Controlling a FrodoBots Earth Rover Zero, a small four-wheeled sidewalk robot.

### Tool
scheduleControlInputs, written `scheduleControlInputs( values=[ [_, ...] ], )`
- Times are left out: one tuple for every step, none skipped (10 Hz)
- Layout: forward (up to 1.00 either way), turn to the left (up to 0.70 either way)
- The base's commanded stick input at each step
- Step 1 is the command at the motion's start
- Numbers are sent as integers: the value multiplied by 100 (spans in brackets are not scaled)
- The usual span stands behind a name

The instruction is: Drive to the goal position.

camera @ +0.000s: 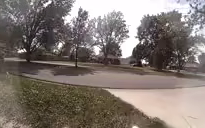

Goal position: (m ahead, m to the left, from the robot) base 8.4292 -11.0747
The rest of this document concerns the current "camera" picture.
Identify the slender young tree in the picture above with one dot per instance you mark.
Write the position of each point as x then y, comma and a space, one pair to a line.
77, 33

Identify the green grass lawn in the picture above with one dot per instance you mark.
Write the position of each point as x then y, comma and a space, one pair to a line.
63, 103

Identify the dense dark tree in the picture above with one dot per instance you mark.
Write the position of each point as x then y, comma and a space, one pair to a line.
166, 40

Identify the dark vehicle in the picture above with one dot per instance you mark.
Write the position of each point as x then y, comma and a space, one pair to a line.
137, 63

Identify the round leafy tree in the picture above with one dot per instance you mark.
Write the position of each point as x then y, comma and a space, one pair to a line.
109, 31

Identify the pale concrete driveway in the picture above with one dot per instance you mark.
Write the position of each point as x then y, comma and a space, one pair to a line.
170, 103

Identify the large leafy tree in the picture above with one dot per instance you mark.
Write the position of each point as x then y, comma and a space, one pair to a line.
31, 23

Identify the grey asphalt road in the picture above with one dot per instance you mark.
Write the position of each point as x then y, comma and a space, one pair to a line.
123, 80

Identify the low house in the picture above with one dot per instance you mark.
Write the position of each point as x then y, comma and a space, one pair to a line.
114, 59

